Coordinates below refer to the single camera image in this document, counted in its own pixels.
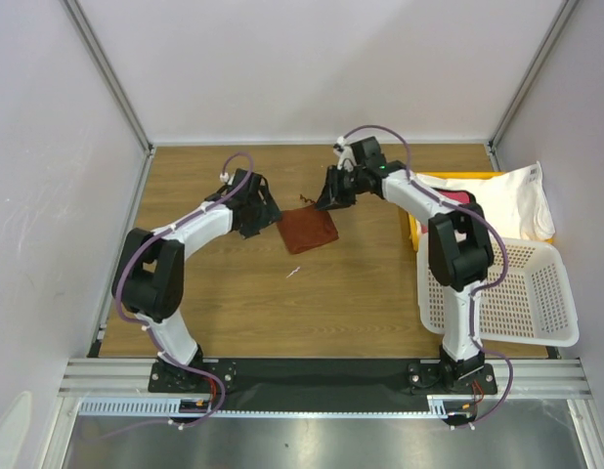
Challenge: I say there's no brown cloth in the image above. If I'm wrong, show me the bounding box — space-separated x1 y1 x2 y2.
277 193 339 255

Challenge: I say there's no pink cloth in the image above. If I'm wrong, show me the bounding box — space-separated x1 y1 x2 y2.
412 188 477 239

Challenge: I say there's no white towel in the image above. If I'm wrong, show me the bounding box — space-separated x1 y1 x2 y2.
417 165 555 241

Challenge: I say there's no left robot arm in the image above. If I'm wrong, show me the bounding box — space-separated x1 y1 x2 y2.
111 169 281 392

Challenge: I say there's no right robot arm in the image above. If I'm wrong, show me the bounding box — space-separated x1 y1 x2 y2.
315 137 494 393

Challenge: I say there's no yellow plastic tray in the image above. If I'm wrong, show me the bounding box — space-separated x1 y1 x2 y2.
403 171 557 250

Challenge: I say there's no white towel label tag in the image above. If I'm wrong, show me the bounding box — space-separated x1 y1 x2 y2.
524 162 542 186

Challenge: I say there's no white perforated plastic basket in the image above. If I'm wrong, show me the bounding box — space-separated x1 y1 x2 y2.
416 234 580 348

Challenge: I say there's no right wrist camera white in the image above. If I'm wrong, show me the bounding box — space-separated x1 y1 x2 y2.
333 137 357 172

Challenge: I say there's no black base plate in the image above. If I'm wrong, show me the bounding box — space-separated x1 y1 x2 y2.
148 359 497 413

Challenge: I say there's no aluminium frame post left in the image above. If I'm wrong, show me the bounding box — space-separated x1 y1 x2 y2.
59 0 153 154

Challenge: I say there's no aluminium frame post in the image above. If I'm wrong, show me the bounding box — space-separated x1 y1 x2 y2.
487 0 582 153
59 0 153 154

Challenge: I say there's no aluminium front rail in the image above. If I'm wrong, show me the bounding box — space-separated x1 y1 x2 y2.
59 358 590 399

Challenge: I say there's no aluminium frame post right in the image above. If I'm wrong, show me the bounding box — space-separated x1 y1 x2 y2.
487 0 582 153

